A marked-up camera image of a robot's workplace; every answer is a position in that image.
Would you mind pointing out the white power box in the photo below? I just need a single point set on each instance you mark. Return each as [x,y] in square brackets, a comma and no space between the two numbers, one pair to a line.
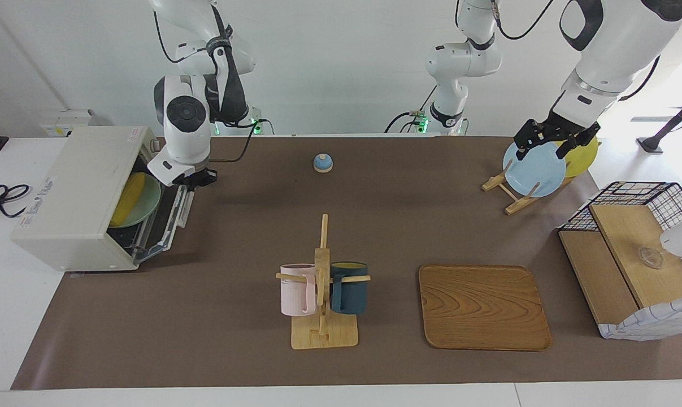
[69,120]

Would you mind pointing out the brown wooden tray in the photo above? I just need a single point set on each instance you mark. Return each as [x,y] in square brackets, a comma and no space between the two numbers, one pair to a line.
[487,311]

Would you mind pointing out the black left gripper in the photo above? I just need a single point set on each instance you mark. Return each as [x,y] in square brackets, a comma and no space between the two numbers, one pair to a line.
[557,129]

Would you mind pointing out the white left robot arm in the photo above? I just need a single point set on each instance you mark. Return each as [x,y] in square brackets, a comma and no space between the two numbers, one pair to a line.
[617,51]

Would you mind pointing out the wooden step shelf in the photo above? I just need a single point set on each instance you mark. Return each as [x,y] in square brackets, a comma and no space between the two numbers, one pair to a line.
[629,237]

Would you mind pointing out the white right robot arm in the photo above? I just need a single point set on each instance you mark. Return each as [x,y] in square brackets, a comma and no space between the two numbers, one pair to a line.
[191,150]

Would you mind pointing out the yellow corn cob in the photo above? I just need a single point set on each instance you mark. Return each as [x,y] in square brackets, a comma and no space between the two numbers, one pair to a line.
[129,198]

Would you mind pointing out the small clear glass dish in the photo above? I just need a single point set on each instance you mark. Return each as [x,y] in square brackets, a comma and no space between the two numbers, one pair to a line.
[651,258]

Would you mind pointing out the light blue plate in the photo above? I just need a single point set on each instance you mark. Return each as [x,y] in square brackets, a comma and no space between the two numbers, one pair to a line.
[535,175]

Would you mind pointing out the yellow plate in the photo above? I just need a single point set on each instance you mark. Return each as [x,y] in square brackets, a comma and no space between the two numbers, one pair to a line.
[583,161]

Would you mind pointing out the dark blue mug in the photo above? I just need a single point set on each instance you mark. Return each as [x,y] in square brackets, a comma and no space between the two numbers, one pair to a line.
[349,297]

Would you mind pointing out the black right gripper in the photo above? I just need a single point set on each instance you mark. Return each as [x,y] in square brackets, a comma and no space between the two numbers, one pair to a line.
[200,178]

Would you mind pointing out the wooden plate rack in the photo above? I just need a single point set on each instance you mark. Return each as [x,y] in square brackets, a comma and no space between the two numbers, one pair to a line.
[516,206]

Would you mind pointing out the white toaster oven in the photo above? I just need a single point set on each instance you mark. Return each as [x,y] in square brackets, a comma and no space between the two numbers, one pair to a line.
[75,181]

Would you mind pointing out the pink mug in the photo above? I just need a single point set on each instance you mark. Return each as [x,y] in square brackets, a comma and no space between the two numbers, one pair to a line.
[295,294]

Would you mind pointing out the oven control knob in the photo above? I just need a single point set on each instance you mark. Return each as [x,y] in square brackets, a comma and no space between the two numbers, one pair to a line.
[156,146]

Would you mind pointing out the brown table mat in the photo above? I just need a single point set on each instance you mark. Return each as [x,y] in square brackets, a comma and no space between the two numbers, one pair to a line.
[261,226]

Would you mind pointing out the wooden mug tree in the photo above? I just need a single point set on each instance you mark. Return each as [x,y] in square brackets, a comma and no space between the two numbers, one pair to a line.
[324,336]

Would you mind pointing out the light green plate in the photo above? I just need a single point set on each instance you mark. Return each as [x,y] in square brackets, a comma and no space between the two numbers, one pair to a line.
[148,206]

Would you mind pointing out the oven door glass window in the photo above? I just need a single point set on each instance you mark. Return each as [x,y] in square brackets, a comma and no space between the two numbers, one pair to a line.
[174,221]

